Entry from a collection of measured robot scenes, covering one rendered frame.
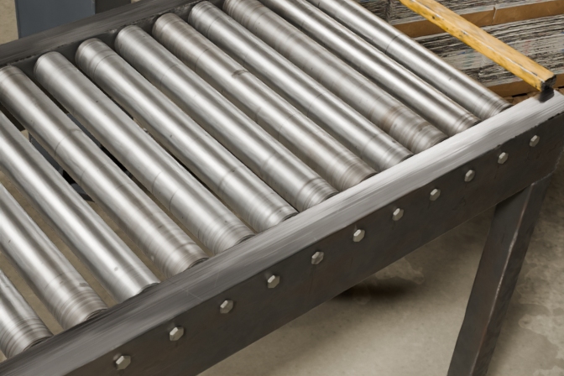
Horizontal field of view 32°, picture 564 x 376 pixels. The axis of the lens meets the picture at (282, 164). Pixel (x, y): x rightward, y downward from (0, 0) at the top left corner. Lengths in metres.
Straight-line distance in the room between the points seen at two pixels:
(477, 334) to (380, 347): 0.43
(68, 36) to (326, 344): 0.93
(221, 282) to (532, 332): 1.23
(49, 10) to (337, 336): 0.91
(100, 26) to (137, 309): 0.55
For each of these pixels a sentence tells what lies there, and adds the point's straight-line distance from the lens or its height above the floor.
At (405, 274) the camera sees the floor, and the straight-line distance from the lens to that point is 2.25.
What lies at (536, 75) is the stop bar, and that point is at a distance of 1.44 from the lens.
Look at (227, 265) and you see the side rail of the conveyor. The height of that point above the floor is 0.80.
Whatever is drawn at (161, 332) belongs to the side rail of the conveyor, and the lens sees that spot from 1.04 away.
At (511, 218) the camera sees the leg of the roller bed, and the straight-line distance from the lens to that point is 1.53.
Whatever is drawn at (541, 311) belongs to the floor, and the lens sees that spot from 2.26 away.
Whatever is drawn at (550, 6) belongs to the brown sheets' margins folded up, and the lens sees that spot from 2.50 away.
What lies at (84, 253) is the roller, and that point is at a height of 0.79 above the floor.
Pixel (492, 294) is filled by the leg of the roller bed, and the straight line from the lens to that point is 1.63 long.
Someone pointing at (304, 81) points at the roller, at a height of 0.80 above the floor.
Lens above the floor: 1.58
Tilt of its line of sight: 39 degrees down
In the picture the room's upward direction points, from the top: 6 degrees clockwise
